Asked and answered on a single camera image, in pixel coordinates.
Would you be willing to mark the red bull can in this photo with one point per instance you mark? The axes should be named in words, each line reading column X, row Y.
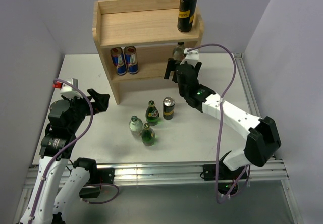
column 131, row 59
column 118, row 60

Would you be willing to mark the aluminium front rail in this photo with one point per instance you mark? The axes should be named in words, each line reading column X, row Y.
column 182, row 173

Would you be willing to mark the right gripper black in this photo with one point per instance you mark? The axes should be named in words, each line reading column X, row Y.
column 171, row 66

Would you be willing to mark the wooden two-tier shelf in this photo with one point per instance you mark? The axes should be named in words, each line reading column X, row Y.
column 148, row 25

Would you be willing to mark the right Red Bull can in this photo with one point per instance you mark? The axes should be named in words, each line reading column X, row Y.
column 131, row 59

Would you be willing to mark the green bottle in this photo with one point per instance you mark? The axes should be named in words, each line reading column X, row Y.
column 148, row 135
column 152, row 114

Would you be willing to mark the aluminium side rail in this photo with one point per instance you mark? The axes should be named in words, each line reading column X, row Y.
column 251, row 100

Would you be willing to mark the green bottle rear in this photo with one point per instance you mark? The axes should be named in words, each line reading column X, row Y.
column 152, row 114

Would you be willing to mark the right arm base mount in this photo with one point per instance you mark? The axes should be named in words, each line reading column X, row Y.
column 226, row 177

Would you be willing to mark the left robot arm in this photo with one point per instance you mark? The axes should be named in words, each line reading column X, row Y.
column 49, row 202

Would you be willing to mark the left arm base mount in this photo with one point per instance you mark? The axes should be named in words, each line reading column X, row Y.
column 103, row 176

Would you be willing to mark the green bottle front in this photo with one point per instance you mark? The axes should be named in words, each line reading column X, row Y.
column 148, row 135

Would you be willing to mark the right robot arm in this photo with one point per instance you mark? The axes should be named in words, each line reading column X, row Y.
column 261, row 135

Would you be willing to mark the left Red Bull can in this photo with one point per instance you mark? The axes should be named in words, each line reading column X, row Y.
column 118, row 60

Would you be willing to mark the clear glass bottle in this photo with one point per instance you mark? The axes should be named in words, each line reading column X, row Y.
column 136, row 126
column 178, row 52

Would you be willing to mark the black can on table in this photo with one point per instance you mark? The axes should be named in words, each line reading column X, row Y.
column 168, row 108

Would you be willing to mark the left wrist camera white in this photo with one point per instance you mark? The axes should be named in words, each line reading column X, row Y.
column 66, row 90

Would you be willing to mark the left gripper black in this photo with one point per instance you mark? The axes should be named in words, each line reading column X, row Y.
column 101, row 100

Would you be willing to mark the black yellow Schweppes can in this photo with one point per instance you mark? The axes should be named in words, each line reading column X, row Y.
column 186, row 15

